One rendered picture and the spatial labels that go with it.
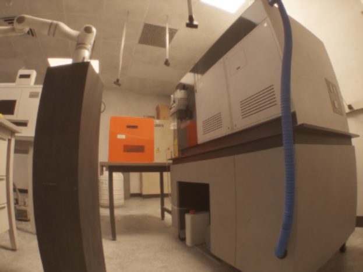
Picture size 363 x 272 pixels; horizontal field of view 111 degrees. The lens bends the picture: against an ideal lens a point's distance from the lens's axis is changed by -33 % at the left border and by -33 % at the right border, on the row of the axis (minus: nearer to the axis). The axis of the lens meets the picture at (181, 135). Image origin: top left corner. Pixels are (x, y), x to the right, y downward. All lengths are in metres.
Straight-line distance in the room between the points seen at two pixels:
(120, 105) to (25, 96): 3.41
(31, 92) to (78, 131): 1.37
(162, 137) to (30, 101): 3.42
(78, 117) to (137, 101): 4.45
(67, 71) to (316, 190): 1.13
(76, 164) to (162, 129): 4.07
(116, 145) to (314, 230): 1.56
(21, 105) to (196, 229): 1.97
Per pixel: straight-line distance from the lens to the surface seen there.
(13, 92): 2.19
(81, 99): 0.82
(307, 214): 0.72
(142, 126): 1.78
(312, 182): 0.73
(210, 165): 1.04
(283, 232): 0.64
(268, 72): 0.86
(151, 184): 4.52
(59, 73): 0.94
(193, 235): 1.56
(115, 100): 5.13
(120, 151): 1.71
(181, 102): 1.54
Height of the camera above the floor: 0.62
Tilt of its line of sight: 11 degrees up
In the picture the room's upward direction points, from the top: 2 degrees counter-clockwise
